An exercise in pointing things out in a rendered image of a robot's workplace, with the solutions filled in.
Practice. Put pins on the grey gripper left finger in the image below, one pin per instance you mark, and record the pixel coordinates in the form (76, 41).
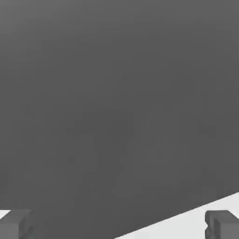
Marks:
(13, 226)

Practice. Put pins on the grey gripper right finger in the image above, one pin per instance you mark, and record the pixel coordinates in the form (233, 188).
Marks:
(223, 226)

